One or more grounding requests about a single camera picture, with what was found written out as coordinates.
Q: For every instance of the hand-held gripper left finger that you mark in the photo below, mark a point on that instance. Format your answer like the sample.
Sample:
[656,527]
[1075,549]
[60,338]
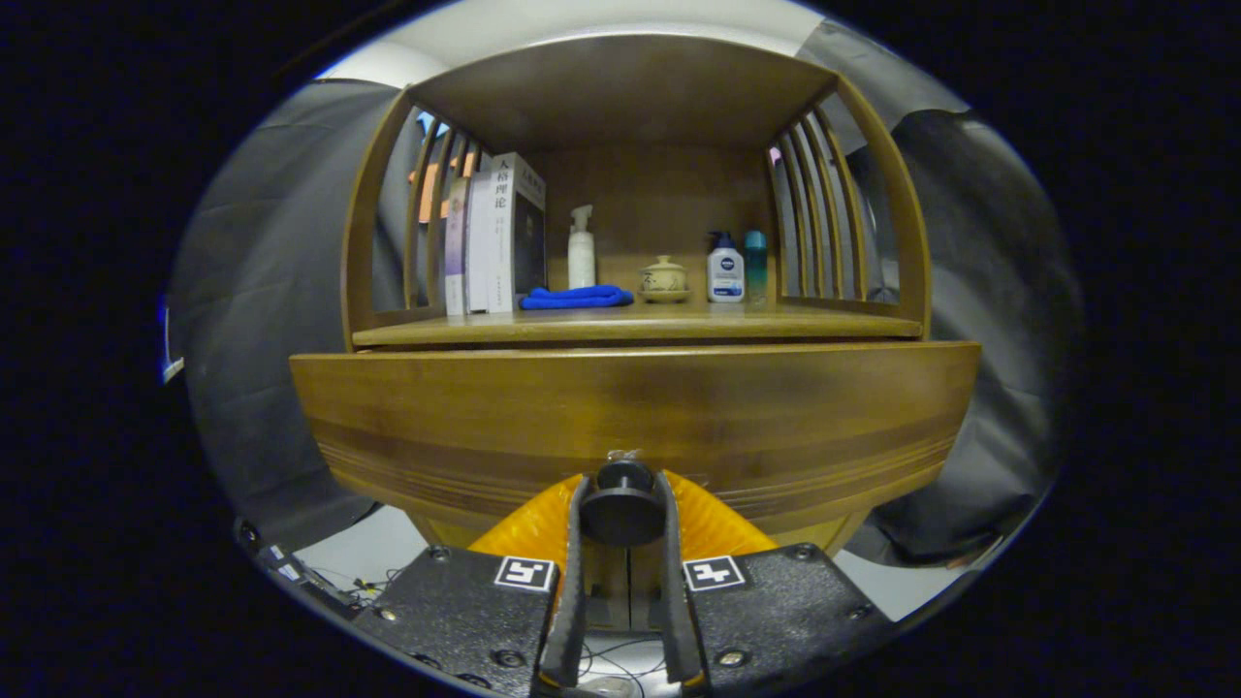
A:
[465,620]

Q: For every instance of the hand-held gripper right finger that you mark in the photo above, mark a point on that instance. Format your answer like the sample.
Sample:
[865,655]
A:
[776,620]

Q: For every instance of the wooden drawer with black knob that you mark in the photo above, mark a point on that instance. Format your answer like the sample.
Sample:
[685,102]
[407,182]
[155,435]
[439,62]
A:
[630,407]

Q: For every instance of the wooden countertop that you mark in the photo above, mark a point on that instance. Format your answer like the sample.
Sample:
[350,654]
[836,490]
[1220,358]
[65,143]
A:
[679,325]

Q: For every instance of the wooden cabinet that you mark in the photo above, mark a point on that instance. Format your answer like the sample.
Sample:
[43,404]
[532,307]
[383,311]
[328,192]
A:
[630,87]

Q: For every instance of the blue folded cloth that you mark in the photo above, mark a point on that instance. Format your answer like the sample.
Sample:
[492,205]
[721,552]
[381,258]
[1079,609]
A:
[577,298]

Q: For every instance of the white lotion bottle blue cap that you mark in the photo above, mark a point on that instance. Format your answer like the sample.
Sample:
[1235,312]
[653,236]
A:
[725,276]

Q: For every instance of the teal plastic bottle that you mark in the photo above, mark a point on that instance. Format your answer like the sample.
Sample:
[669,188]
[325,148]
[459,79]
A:
[756,267]

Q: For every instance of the beige lidded teacup with saucer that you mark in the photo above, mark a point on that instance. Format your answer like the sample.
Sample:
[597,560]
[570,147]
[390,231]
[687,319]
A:
[664,279]

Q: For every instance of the thin purple book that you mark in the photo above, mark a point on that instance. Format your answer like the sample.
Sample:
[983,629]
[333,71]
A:
[456,247]

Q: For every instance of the thin white book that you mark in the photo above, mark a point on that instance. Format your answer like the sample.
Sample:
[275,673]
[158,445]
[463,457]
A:
[478,242]

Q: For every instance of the white pump bottle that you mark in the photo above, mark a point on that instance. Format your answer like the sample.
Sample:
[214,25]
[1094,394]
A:
[582,257]

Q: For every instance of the black backdrop cloth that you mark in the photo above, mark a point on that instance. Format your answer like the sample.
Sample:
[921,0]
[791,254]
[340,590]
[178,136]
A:
[262,291]

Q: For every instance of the large black and white book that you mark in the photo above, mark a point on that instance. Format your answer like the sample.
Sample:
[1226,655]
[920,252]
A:
[514,233]

